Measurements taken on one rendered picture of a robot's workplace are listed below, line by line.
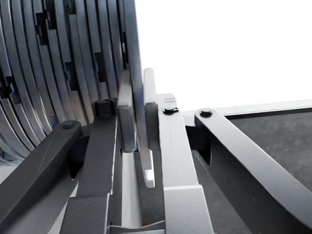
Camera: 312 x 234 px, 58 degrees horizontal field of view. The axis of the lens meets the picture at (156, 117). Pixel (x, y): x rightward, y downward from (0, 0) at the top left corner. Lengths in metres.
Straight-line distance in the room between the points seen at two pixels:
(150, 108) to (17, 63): 0.15
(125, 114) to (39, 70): 0.13
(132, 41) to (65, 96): 0.11
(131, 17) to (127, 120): 0.06
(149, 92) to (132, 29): 0.04
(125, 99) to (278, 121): 4.64
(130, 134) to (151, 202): 5.07
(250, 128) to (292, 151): 0.90
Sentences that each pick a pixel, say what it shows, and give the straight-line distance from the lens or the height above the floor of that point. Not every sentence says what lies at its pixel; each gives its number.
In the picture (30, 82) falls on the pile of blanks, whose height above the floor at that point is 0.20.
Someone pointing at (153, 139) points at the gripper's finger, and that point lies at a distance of 0.16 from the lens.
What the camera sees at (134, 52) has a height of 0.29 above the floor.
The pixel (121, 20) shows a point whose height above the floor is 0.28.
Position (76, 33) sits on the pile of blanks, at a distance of 0.25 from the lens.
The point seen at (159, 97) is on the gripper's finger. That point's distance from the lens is 0.18.
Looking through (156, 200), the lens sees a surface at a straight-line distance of 5.19.
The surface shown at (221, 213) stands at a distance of 5.66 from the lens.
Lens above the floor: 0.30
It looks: 1 degrees up
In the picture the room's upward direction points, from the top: 85 degrees clockwise
